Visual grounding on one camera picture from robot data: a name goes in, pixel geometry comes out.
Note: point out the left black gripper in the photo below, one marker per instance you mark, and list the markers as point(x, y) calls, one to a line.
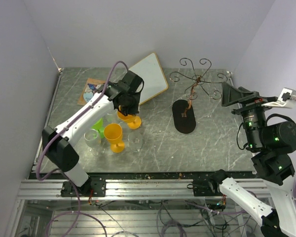
point(134, 110)

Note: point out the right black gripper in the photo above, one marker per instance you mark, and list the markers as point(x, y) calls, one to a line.
point(231, 94)

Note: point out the clear wine glass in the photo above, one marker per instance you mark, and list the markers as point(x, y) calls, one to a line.
point(111, 117)
point(93, 140)

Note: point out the orange plastic wine glass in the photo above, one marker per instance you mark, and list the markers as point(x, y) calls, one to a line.
point(114, 135)

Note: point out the green plastic wine glass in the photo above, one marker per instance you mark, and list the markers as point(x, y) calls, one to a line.
point(98, 126)

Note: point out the clear ribbed glass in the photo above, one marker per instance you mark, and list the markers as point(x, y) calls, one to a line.
point(135, 140)

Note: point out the clear wine glass front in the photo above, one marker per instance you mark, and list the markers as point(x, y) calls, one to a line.
point(93, 140)

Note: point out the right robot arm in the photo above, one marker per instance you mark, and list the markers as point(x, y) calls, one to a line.
point(271, 146)

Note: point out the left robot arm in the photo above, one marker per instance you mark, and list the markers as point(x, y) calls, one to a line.
point(130, 84)

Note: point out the black oval rack base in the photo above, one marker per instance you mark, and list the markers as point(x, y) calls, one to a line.
point(185, 121)

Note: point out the copper wire glass rack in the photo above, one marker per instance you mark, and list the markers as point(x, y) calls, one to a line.
point(198, 80)

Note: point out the small whiteboard yellow frame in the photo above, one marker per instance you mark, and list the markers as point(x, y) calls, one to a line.
point(150, 70)

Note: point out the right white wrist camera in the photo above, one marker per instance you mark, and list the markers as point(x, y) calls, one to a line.
point(286, 99)

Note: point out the aluminium rail frame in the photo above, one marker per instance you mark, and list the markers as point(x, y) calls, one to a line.
point(115, 190)

